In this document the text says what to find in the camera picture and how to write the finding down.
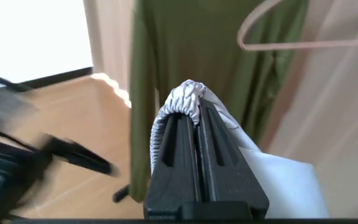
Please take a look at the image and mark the green printed t-shirt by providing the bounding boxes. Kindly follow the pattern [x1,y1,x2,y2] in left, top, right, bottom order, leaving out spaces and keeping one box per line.
[129,0,309,203]

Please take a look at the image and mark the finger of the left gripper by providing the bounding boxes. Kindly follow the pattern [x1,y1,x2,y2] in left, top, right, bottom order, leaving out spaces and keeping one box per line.
[44,134,121,179]

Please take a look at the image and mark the pink clothes hanger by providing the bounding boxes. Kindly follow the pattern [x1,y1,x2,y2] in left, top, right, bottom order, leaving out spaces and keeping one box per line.
[237,0,358,52]

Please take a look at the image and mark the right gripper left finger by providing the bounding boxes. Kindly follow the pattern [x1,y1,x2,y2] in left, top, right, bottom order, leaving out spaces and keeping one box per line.
[144,113,202,218]

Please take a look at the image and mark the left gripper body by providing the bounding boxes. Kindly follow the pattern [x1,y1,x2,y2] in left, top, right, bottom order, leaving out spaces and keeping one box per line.
[0,121,54,220]

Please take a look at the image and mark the pale grey garment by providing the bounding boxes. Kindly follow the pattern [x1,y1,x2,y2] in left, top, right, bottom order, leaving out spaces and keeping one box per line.
[149,79,329,218]

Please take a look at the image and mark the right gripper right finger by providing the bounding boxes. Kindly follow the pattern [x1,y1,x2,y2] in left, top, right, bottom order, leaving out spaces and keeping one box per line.
[197,98,270,218]

